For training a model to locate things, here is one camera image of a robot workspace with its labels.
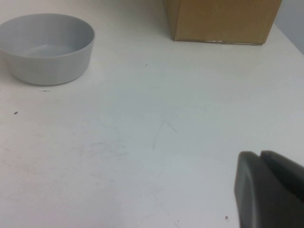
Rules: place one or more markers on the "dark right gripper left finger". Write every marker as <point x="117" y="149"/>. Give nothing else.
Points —
<point x="261" y="197"/>

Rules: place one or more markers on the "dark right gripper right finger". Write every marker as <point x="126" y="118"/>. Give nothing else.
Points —
<point x="285" y="168"/>

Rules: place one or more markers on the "grey round bowl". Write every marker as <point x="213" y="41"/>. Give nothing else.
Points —
<point x="47" y="66"/>

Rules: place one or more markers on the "brown cardboard box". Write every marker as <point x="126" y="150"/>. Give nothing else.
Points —
<point x="221" y="21"/>

